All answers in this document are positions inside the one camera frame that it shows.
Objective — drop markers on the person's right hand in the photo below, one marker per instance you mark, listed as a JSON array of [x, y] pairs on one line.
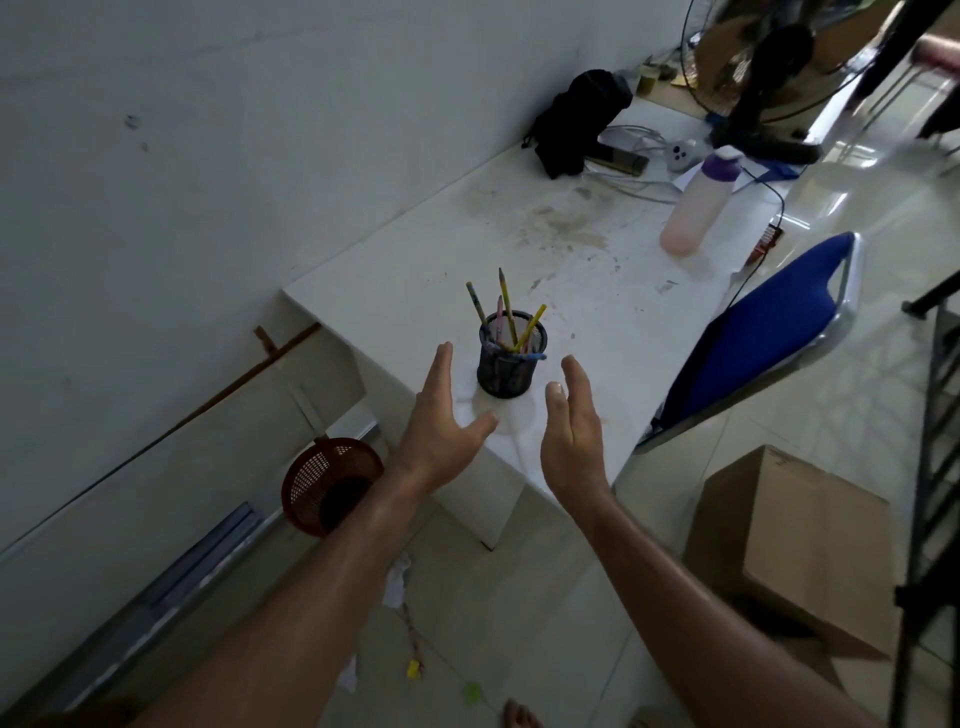
[[574, 450]]

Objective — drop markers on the person's left hand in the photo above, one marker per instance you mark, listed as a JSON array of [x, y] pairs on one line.
[[435, 442]]

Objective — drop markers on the black mesh pencil cup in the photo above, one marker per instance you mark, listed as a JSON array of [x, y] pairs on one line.
[[510, 375]]

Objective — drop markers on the blue patterned pencil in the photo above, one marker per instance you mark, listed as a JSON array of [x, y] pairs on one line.
[[475, 300], [532, 355]]

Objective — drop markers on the pink pencil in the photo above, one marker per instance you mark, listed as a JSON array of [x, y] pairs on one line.
[[499, 315]]

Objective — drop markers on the olive pencil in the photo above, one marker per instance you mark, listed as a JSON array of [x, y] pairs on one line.
[[506, 300]]

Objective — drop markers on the red patterned pencil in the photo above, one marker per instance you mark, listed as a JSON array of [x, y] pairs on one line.
[[411, 634]]

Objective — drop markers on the yellow pencil sharpener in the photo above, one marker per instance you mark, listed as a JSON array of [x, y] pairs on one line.
[[413, 670]]

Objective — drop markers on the cardboard box with black print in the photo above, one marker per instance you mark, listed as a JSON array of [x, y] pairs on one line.
[[795, 525]]

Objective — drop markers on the green eraser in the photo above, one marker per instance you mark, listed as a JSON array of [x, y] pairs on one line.
[[472, 692]]

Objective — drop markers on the person's right forearm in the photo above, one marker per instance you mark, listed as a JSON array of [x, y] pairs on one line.
[[697, 622]]

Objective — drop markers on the person's left forearm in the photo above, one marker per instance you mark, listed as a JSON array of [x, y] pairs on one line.
[[300, 615]]

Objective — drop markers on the person's right foot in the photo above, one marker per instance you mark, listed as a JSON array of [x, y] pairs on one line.
[[520, 716]]

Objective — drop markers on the white desk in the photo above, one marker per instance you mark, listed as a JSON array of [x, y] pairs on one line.
[[420, 300]]

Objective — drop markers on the red mesh wastebasket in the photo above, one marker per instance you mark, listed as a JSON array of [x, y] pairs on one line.
[[300, 495]]

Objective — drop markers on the blue-grey metal bars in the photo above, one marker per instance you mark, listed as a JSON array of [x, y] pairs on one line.
[[202, 555]]

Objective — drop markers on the pink bottle with purple cap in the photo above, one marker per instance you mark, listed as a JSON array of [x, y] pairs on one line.
[[694, 210]]

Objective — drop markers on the dark flat phone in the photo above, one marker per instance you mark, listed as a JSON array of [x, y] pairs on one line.
[[622, 161]]

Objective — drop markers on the white power adapter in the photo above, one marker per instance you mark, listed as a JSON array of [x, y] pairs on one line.
[[684, 156]]

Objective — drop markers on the white paper sheet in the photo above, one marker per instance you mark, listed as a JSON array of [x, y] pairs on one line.
[[750, 180]]

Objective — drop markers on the black bag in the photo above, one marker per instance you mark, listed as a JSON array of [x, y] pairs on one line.
[[577, 120]]

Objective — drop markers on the blue folder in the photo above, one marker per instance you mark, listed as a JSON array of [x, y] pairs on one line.
[[784, 171]]

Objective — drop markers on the black horizontal-bar railing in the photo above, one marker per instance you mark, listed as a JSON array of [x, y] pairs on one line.
[[911, 600]]

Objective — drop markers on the black desk fan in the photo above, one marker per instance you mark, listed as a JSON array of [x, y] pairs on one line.
[[772, 90]]

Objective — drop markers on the blue chair with metal frame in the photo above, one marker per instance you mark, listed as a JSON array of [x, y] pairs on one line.
[[765, 330]]

